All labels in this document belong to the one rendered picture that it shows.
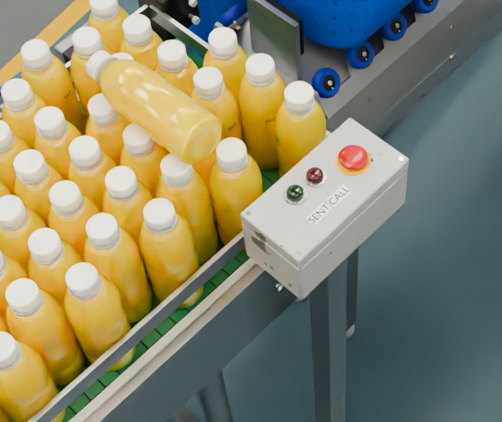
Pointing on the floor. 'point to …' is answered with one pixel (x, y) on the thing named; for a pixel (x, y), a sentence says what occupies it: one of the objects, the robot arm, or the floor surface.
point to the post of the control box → (329, 345)
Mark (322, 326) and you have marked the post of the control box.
